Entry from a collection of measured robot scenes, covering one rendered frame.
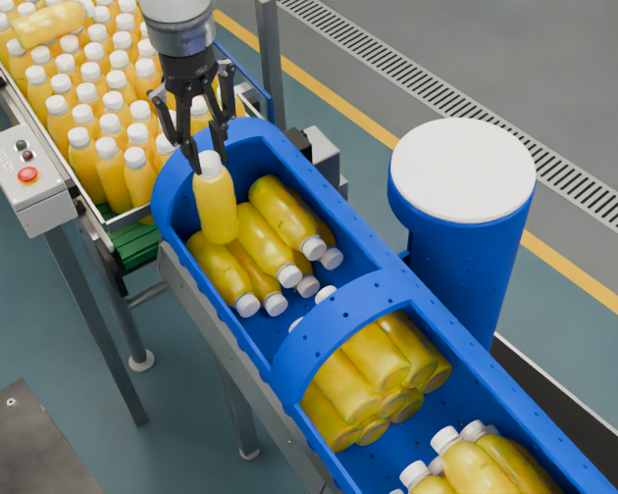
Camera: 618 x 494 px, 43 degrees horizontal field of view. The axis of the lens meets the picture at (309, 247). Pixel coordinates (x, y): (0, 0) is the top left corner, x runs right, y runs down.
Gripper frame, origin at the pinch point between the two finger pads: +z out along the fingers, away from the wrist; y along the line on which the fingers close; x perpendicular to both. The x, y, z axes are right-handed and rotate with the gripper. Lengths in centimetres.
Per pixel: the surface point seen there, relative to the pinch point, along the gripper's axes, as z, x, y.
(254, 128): 7.0, 6.0, 11.6
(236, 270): 22.1, -7.5, -1.6
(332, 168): 47, 23, 39
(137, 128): 21.2, 33.3, -0.6
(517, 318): 129, -1, 93
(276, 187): 16.2, 0.0, 11.4
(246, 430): 110, 6, -2
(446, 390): 28, -43, 16
